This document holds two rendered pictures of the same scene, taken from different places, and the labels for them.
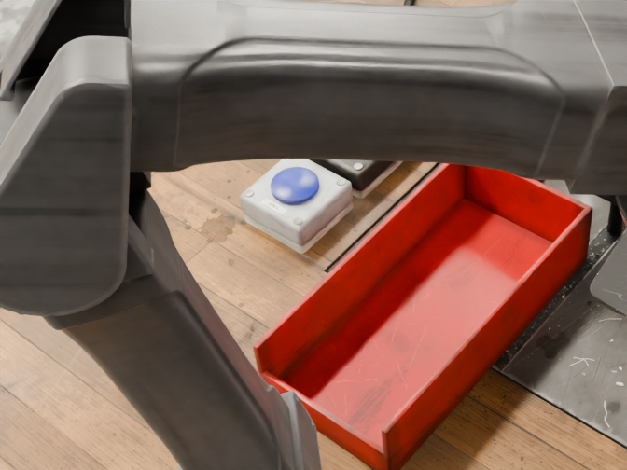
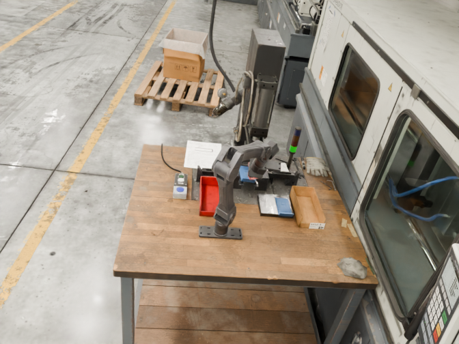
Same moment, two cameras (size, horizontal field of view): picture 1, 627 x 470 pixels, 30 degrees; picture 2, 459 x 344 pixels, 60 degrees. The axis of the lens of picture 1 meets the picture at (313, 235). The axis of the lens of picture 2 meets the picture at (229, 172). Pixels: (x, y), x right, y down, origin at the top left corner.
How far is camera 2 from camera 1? 137 cm
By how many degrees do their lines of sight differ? 43
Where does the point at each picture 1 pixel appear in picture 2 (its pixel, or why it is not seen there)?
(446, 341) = (215, 201)
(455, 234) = (203, 189)
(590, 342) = not seen: hidden behind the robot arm
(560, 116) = (262, 150)
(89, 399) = (176, 226)
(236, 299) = (183, 207)
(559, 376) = not seen: hidden behind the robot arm
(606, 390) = (237, 198)
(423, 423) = not seen: hidden behind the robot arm
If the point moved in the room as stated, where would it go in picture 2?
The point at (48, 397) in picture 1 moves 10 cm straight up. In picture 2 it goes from (171, 228) to (171, 211)
